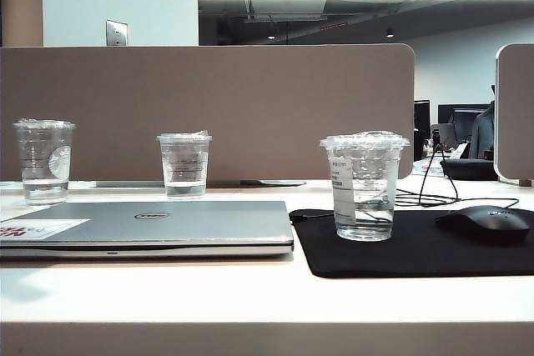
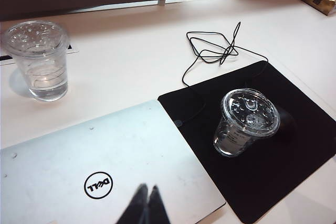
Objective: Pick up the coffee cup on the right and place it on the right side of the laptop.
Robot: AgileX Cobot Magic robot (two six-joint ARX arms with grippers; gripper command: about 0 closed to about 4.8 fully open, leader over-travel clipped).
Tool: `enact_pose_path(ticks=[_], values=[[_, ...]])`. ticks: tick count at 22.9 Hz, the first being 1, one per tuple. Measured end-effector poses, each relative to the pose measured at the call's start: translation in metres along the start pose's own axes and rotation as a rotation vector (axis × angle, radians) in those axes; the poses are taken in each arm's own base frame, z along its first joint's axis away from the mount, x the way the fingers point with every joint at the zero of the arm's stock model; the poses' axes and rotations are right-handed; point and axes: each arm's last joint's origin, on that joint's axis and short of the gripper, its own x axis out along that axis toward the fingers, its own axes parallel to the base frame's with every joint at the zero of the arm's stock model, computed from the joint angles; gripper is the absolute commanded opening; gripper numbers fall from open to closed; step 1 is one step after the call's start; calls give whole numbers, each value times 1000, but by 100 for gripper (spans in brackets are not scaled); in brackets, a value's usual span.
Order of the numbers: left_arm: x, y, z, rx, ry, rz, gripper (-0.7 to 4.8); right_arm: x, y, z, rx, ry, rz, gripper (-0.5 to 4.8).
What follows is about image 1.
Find black computer mouse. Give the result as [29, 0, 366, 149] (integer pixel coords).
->
[435, 204, 531, 244]

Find plain clear plastic cup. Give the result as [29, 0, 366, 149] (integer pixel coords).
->
[156, 129, 213, 201]

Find clear cup with logo print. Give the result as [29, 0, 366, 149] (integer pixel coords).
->
[13, 118, 77, 207]

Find clear cup with white label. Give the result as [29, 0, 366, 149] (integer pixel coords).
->
[319, 130, 412, 243]

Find silver Dell laptop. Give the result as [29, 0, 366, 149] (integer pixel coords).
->
[0, 200, 295, 259]

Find silver wall switch plate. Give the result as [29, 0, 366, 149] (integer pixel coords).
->
[105, 18, 129, 47]

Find narrow brown desk divider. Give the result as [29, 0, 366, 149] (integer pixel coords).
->
[494, 43, 534, 186]

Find wide brown desk divider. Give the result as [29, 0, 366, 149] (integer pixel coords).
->
[0, 43, 416, 184]

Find black oval pouch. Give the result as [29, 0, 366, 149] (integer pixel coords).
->
[440, 158, 497, 181]

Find looped black cable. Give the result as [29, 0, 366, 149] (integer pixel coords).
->
[395, 145, 521, 209]

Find colourful printed papers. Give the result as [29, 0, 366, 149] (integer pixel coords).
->
[411, 158, 444, 177]

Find black mouse pad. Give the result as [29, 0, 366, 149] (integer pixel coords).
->
[289, 207, 534, 279]

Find wide black computer monitor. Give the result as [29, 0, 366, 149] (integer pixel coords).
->
[437, 103, 496, 151]

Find grey hanging jacket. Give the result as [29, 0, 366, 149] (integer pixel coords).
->
[471, 103, 497, 160]

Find narrow black computer monitor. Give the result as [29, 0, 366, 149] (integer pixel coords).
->
[414, 99, 431, 140]

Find silver desk cable flap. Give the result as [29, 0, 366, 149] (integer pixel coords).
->
[94, 179, 308, 188]

